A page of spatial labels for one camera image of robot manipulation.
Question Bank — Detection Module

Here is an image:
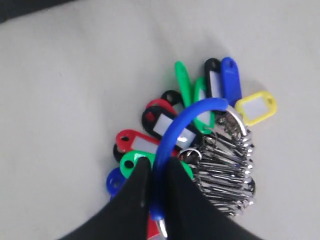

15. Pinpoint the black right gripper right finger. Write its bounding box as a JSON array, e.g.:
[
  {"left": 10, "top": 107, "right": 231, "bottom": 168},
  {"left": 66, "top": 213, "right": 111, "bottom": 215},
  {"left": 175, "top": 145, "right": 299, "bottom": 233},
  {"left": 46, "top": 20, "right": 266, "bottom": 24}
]
[{"left": 163, "top": 158, "right": 260, "bottom": 240}]

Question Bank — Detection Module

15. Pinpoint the colourful key tag bunch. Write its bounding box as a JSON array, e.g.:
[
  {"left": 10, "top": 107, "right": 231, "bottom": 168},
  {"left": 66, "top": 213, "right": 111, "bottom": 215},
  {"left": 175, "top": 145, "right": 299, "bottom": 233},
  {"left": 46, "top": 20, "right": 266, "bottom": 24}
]
[{"left": 106, "top": 57, "right": 278, "bottom": 240}]

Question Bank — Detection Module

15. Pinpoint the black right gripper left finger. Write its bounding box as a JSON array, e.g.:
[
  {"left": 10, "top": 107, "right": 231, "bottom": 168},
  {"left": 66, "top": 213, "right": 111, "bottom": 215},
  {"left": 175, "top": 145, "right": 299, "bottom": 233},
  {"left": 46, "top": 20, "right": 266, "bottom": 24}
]
[{"left": 62, "top": 157, "right": 152, "bottom": 240}]

